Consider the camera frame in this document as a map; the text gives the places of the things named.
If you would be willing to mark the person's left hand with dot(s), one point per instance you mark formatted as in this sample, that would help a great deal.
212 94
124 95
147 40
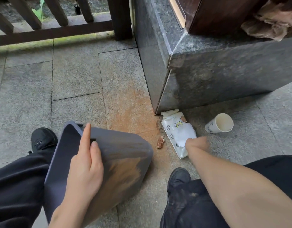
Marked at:
85 170

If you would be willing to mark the person's right hand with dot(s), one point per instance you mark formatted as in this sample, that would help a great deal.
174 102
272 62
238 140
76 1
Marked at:
195 144

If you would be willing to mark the white wet wipes packet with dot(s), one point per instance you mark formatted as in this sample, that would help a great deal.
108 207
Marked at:
172 123

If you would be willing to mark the brown wipe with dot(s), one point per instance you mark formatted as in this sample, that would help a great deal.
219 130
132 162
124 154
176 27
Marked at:
160 142

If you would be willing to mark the dark blue plastic bin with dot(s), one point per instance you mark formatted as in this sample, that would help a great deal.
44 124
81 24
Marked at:
122 149

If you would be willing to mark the person's left forearm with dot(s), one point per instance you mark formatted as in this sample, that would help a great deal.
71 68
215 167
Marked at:
67 217

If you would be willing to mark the person's right forearm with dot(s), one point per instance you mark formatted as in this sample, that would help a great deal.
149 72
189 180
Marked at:
243 187

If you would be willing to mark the person's black right shoe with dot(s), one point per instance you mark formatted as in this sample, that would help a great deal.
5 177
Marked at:
178 178

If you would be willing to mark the person's black shoe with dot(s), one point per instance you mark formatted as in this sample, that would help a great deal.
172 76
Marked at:
178 178
43 138

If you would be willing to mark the person's black left shoe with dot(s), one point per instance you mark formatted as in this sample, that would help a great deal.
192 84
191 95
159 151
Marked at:
43 138

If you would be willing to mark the person's black trousers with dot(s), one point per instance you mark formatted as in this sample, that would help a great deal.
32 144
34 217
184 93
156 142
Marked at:
15 187

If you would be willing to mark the white paper cup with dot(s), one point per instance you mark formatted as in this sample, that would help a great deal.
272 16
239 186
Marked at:
219 123

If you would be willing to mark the grey granite plinth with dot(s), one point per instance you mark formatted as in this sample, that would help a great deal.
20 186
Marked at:
219 73

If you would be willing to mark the brown wooden pillar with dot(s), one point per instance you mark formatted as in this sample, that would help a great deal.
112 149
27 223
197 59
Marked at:
219 14

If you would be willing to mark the brass trim strip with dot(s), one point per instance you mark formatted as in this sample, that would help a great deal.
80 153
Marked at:
176 11

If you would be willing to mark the crumpled brown paper bag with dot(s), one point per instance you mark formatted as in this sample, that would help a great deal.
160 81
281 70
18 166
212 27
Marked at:
272 23

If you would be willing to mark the dark wooden railing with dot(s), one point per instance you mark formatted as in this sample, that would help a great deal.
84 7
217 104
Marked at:
119 18

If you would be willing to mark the small black garden spike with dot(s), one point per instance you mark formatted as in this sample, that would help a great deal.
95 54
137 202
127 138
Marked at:
77 9

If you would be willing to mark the green plants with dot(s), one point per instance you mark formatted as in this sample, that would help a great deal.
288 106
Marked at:
39 10

